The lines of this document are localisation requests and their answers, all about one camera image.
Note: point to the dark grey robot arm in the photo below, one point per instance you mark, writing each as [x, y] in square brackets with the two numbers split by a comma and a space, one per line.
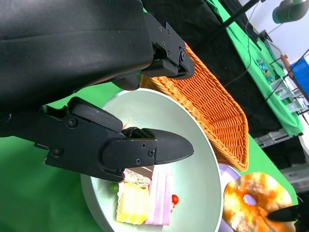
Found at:
[289, 12]

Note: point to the yellow striped cake slice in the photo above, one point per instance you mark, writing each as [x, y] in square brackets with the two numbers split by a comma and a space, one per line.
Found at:
[132, 205]

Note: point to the lavender round plate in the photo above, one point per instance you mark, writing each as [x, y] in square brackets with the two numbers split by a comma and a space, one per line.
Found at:
[228, 174]

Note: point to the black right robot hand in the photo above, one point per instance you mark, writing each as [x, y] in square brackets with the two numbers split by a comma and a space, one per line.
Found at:
[285, 213]

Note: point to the blue storage box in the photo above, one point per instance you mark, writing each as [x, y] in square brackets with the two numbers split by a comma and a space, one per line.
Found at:
[300, 72]

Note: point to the pink striped cake slice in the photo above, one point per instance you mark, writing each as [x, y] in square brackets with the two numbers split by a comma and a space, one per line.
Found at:
[160, 200]

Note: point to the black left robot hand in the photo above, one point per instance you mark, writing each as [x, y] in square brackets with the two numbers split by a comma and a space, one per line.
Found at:
[72, 43]

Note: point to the green cloth with print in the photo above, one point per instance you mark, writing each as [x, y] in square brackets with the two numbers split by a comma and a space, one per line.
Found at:
[277, 108]

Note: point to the chocolate brown cake slice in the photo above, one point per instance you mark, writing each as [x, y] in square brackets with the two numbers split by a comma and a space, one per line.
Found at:
[138, 177]

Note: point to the orange wicker basket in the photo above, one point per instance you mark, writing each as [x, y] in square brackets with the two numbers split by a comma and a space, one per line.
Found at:
[212, 106]

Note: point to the black backdrop curtain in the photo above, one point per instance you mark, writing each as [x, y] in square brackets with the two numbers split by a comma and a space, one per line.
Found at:
[229, 60]

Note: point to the green tablecloth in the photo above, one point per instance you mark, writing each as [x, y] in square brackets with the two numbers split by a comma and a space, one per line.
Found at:
[29, 188]

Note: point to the black slanted stand pole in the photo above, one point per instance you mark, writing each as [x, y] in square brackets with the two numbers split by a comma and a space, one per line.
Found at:
[239, 14]

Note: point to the pale grey-green bowl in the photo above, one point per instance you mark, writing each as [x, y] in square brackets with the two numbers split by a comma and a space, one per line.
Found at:
[154, 108]

